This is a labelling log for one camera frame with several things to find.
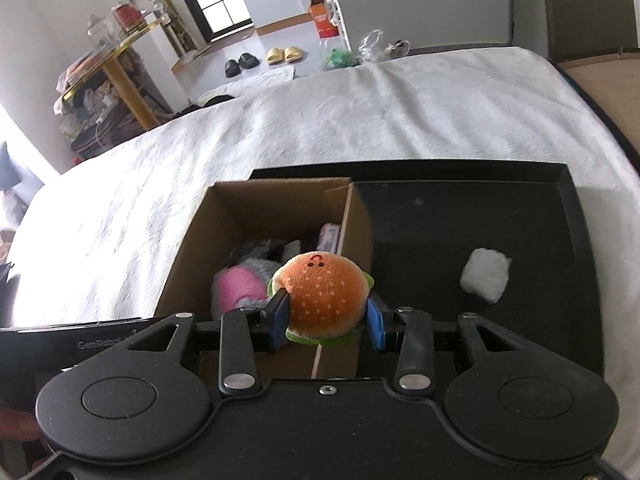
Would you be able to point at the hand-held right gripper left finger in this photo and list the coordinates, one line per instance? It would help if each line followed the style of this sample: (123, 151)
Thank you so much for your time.
(279, 320)

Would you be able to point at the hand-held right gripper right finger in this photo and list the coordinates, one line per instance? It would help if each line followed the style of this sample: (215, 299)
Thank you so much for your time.
(376, 325)

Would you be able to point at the hamburger plush toy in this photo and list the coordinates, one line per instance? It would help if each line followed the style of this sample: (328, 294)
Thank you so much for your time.
(320, 290)

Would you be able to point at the grey and pink plush toy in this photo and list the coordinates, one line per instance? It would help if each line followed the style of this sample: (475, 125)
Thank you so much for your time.
(237, 285)

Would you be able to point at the brown cardboard box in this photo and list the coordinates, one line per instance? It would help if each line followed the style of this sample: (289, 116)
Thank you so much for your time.
(357, 240)

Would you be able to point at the purple card box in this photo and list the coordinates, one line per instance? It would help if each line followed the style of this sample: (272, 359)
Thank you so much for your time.
(329, 235)

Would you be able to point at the white cotton ball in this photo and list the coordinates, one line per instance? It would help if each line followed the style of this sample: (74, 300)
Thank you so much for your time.
(484, 275)

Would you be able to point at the black tray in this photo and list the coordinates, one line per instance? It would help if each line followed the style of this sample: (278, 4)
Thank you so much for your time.
(435, 220)

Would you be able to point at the person's left hand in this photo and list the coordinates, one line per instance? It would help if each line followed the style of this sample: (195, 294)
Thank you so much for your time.
(17, 425)

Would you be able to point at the white fluffy blanket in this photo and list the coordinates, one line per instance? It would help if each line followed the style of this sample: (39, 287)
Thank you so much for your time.
(350, 120)

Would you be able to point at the black cloth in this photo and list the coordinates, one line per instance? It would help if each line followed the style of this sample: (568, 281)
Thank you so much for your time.
(215, 101)

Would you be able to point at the pile of bags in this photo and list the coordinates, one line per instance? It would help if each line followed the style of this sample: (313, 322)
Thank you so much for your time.
(100, 130)

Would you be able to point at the white floor towel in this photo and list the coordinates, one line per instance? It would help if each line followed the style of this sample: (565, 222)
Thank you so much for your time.
(250, 82)

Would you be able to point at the black slipper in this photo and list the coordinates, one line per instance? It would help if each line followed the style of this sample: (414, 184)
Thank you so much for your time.
(248, 61)
(232, 68)

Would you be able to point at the gold round table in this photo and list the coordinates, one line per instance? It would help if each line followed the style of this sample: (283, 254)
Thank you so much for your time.
(132, 95)

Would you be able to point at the clear plastic bag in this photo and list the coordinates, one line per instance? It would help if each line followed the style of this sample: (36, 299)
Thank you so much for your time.
(371, 46)

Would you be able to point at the orange cardboard box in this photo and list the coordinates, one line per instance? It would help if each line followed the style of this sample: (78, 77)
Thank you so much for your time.
(322, 22)

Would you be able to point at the clear glass jar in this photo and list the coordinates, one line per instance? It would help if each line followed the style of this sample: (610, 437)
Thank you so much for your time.
(99, 31)

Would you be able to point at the red filled jar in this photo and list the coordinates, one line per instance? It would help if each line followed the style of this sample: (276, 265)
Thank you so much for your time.
(127, 12)

